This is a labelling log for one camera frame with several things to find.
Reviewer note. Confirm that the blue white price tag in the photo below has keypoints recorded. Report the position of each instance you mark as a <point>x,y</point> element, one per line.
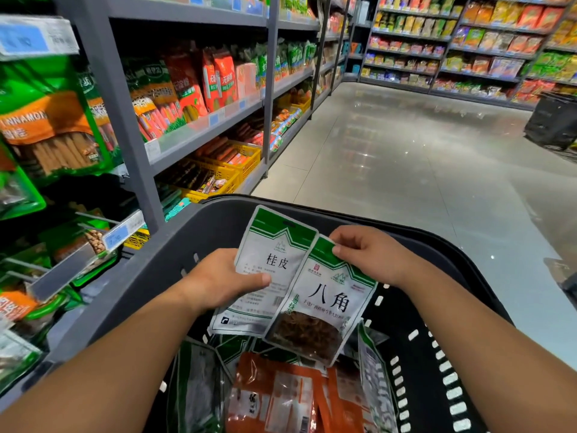
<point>122,231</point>
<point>32,38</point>

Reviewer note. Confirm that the cassia bark spice packet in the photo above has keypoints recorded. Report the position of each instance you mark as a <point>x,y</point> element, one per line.
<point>275,239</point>

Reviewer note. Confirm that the rows of colourful packaged goods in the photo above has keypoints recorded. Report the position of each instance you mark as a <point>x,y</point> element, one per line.
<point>478,49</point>

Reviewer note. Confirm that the green orange Guangxi cinnamon bags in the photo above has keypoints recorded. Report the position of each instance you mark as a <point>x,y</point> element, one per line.
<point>54,121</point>
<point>14,185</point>

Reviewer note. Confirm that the row of red orange packets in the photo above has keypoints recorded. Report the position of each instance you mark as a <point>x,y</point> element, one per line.
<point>180,90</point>

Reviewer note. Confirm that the black shopping basket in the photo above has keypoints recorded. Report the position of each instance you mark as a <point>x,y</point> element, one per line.
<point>180,239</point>

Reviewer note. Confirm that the person's right forearm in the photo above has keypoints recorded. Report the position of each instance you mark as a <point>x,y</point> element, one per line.
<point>505,347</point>

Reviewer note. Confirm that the person's right hand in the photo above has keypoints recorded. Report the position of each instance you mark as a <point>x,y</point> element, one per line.
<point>379,257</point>

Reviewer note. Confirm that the gray metal shelving unit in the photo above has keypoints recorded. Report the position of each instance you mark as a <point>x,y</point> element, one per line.
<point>122,103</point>
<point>451,93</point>

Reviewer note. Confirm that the person's left forearm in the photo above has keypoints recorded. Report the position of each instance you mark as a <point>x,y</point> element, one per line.
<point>90,374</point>

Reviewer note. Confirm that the star anise spice packet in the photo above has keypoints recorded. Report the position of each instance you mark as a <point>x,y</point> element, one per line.
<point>324,306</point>

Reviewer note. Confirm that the person's left hand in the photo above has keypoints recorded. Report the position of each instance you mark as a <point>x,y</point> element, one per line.
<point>221,284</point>

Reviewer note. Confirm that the yellow display trays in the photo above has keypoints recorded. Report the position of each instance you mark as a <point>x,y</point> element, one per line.
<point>216,167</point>

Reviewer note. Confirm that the row of green white packets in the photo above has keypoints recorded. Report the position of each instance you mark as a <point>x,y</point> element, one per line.
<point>16,356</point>

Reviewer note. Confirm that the row of teal yellow packets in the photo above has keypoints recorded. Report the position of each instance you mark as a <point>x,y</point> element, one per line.
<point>225,2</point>

